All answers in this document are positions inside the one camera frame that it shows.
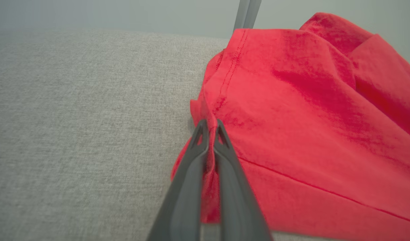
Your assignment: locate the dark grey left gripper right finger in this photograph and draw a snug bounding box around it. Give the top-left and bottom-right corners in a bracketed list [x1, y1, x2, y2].
[213, 119, 272, 241]

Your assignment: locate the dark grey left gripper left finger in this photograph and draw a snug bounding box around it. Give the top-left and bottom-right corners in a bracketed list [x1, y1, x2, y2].
[146, 119, 210, 241]

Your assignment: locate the grey partition post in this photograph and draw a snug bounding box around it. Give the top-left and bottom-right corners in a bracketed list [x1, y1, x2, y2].
[233, 0, 262, 32]

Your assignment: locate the red jersey white trim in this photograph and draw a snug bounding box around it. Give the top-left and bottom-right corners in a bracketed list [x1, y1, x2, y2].
[171, 12, 410, 241]

